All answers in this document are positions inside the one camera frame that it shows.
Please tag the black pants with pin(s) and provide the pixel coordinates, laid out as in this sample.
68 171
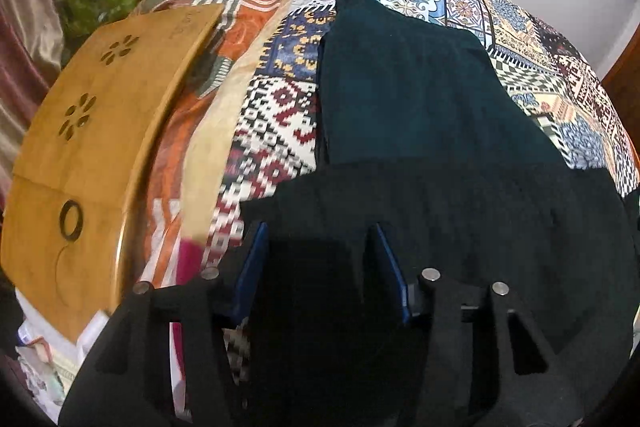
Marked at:
564 239

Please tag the pink striped curtain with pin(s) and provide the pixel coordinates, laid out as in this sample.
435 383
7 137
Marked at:
32 43

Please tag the wooden door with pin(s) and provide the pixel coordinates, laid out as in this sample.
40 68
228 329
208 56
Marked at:
622 83

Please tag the orange striped patterned blanket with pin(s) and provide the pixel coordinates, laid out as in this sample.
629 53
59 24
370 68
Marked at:
191 152

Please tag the patchwork patterned bedspread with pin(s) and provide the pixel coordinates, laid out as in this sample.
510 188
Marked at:
275 138

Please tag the wooden lap desk board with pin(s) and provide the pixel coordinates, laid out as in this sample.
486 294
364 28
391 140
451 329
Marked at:
68 240

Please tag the folded dark teal garment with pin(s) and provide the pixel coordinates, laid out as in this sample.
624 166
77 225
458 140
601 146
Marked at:
395 87

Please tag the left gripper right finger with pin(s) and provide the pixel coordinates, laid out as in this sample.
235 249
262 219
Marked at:
463 355

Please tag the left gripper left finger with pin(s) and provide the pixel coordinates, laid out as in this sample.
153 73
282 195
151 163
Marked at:
125 379

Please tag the white cloth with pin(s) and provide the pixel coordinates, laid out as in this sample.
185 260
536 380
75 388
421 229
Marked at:
49 361

